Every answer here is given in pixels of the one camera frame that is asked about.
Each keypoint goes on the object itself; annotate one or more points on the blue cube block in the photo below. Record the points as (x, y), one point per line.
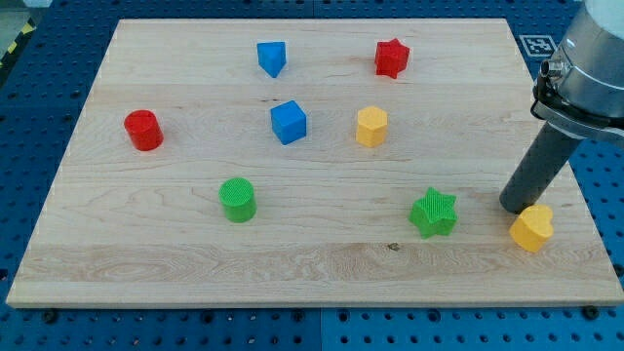
(288, 122)

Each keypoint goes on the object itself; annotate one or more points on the white fiducial marker tag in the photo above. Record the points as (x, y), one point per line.
(538, 45)

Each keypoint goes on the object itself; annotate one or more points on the blue triangle block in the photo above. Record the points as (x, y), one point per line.
(272, 57)

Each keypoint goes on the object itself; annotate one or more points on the green star block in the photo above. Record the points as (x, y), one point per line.
(434, 214)

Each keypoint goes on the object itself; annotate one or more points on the yellow heart block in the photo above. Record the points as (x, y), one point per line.
(533, 228)

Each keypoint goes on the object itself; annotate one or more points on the red cylinder block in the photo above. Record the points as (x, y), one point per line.
(143, 129)

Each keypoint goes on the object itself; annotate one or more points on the red star block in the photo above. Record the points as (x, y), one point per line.
(391, 58)

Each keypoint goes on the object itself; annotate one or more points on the green cylinder block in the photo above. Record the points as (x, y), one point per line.
(236, 195)

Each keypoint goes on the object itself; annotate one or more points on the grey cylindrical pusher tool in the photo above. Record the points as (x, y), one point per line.
(544, 159)

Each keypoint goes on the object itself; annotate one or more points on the yellow hexagon block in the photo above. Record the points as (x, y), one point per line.
(372, 124)

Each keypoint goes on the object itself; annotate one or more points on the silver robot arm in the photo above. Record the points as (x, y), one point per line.
(578, 94)

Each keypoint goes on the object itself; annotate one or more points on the light wooden board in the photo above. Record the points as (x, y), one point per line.
(123, 228)

